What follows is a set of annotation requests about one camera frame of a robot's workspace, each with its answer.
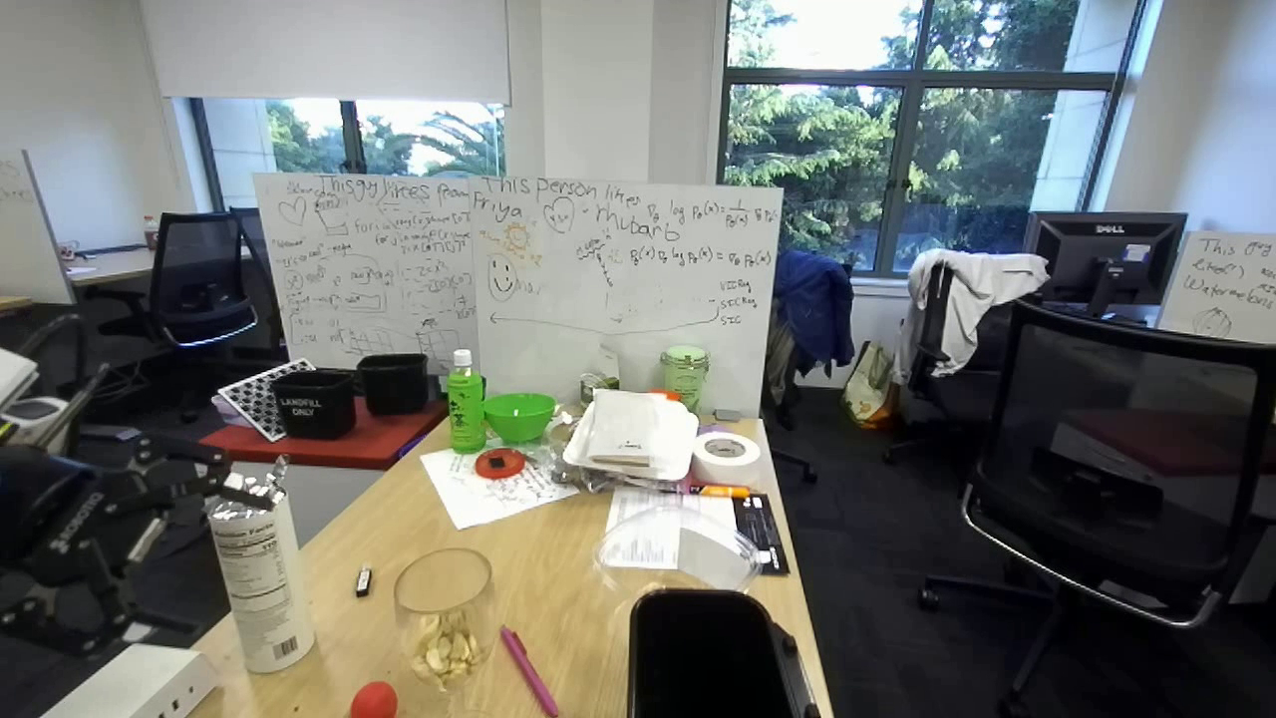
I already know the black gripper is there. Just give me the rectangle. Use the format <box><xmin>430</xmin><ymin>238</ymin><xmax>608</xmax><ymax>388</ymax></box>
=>
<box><xmin>0</xmin><ymin>440</ymin><xmax>229</xmax><ymax>654</ymax></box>

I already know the clear wine glass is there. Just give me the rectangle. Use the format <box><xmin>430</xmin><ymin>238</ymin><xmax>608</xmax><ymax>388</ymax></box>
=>
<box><xmin>397</xmin><ymin>546</ymin><xmax>491</xmax><ymax>694</ymax></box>

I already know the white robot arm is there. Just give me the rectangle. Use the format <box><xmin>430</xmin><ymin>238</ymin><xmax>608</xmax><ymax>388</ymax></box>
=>
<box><xmin>0</xmin><ymin>388</ymin><xmax>229</xmax><ymax>654</ymax></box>

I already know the black bin on cabinet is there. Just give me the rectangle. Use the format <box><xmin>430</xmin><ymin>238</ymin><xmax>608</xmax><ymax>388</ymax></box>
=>
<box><xmin>358</xmin><ymin>355</ymin><xmax>426</xmax><ymax>416</ymax></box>
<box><xmin>276</xmin><ymin>370</ymin><xmax>354</xmax><ymax>440</ymax></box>

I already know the black landfill bin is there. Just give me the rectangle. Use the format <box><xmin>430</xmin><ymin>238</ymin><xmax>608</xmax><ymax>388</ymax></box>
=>
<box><xmin>627</xmin><ymin>592</ymin><xmax>822</xmax><ymax>718</ymax></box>

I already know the white power box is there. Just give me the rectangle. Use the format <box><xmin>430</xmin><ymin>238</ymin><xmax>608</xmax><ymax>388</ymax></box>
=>
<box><xmin>42</xmin><ymin>642</ymin><xmax>221</xmax><ymax>718</ymax></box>

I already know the white grid rack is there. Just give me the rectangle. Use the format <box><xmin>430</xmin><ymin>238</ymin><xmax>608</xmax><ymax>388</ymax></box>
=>
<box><xmin>211</xmin><ymin>360</ymin><xmax>306</xmax><ymax>441</ymax></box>

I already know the red topped white cabinet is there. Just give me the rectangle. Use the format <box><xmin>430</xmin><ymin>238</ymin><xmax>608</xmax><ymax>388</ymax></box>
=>
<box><xmin>203</xmin><ymin>404</ymin><xmax>447</xmax><ymax>540</ymax></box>

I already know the black mesh chair left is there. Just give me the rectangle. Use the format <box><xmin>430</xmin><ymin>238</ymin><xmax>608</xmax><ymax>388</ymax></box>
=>
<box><xmin>104</xmin><ymin>211</ymin><xmax>258</xmax><ymax>407</ymax></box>

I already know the small silver clip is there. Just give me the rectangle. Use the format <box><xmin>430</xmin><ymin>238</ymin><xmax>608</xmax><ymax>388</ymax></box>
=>
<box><xmin>354</xmin><ymin>568</ymin><xmax>375</xmax><ymax>597</ymax></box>

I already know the red ball in cup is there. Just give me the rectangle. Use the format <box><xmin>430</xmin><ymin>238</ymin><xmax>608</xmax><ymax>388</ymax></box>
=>
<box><xmin>351</xmin><ymin>683</ymin><xmax>401</xmax><ymax>718</ymax></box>

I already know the white paper sheet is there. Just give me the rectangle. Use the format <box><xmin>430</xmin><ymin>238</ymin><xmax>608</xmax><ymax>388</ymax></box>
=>
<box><xmin>423</xmin><ymin>449</ymin><xmax>576</xmax><ymax>530</ymax></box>

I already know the green plastic bottle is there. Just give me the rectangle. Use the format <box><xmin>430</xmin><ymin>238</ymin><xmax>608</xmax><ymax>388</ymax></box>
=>
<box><xmin>447</xmin><ymin>348</ymin><xmax>487</xmax><ymax>456</ymax></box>

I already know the red tape roll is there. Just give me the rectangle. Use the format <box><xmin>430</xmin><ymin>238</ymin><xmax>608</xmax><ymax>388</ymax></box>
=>
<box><xmin>475</xmin><ymin>445</ymin><xmax>526</xmax><ymax>481</ymax></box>

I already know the pink pen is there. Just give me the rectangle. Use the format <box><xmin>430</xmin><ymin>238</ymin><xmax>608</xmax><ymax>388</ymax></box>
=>
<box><xmin>498</xmin><ymin>625</ymin><xmax>564</xmax><ymax>718</ymax></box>

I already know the green bowl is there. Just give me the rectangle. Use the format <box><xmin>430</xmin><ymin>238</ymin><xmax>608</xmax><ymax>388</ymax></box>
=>
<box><xmin>487</xmin><ymin>392</ymin><xmax>556</xmax><ymax>445</ymax></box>

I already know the large whiteboard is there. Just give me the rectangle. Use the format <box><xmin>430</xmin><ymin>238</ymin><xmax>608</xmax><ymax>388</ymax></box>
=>
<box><xmin>254</xmin><ymin>175</ymin><xmax>783</xmax><ymax>416</ymax></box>

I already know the stack of white trays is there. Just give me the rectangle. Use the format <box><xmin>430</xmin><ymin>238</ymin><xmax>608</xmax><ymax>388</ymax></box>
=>
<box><xmin>564</xmin><ymin>392</ymin><xmax>700</xmax><ymax>481</ymax></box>

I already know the printed paper sheet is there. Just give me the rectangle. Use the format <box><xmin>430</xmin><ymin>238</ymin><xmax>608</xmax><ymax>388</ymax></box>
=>
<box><xmin>600</xmin><ymin>487</ymin><xmax>751</xmax><ymax>577</ymax></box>

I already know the light green jar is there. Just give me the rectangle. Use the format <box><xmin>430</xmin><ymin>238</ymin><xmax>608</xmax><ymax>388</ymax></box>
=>
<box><xmin>657</xmin><ymin>348</ymin><xmax>710</xmax><ymax>407</ymax></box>

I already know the white tape roll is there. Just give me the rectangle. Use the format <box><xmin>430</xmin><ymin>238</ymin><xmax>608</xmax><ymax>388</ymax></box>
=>
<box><xmin>694</xmin><ymin>429</ymin><xmax>761</xmax><ymax>468</ymax></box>

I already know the blue jacket on chair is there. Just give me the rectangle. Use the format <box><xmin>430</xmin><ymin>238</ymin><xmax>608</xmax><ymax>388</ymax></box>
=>
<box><xmin>779</xmin><ymin>246</ymin><xmax>853</xmax><ymax>370</ymax></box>

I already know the white jacket on chair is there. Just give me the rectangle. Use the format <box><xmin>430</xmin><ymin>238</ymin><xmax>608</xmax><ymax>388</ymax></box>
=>
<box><xmin>911</xmin><ymin>246</ymin><xmax>1049</xmax><ymax>379</ymax></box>

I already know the black office chair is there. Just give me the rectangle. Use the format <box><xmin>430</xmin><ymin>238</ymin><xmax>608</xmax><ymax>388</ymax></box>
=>
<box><xmin>919</xmin><ymin>298</ymin><xmax>1276</xmax><ymax>718</ymax></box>

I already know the black computer monitor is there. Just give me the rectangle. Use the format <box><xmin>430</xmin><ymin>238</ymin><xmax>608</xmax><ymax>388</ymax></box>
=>
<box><xmin>1025</xmin><ymin>211</ymin><xmax>1190</xmax><ymax>314</ymax></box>

